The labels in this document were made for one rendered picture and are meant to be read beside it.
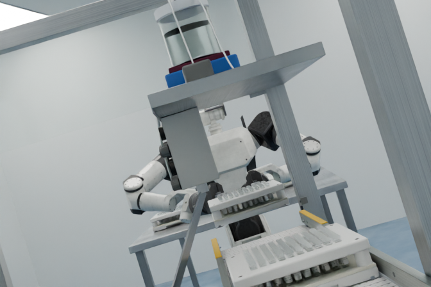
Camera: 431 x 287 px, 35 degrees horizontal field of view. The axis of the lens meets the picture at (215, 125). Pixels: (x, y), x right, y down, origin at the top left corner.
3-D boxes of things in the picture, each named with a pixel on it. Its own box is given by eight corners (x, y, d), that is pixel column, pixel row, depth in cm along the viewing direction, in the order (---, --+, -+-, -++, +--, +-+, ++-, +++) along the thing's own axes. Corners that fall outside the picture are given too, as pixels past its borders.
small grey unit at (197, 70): (188, 94, 171) (181, 71, 171) (215, 86, 171) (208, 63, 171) (188, 90, 160) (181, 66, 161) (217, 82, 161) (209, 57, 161)
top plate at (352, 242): (227, 267, 140) (224, 257, 140) (340, 231, 141) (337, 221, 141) (235, 292, 116) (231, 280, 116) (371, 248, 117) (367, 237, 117)
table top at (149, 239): (169, 214, 480) (167, 210, 480) (319, 168, 474) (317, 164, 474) (129, 254, 330) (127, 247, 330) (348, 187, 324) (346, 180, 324)
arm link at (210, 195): (224, 179, 243) (206, 183, 253) (202, 186, 238) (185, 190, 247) (235, 213, 243) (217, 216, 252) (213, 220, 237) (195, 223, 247)
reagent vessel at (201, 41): (172, 73, 196) (152, 12, 197) (222, 58, 197) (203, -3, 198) (170, 67, 181) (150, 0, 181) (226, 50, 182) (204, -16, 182)
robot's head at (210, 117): (202, 132, 292) (195, 113, 292) (224, 125, 293) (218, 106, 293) (202, 132, 286) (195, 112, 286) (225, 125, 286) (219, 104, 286)
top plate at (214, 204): (285, 189, 215) (283, 182, 215) (211, 213, 214) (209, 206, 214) (275, 184, 239) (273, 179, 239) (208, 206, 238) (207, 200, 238)
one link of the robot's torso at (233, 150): (199, 211, 309) (176, 136, 309) (270, 188, 310) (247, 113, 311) (201, 218, 279) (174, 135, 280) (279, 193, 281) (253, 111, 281)
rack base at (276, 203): (289, 204, 215) (287, 196, 215) (215, 228, 213) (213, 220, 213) (279, 198, 239) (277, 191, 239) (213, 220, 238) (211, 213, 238)
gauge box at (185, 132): (182, 186, 201) (162, 122, 201) (217, 175, 201) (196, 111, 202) (181, 190, 179) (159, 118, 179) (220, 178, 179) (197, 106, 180)
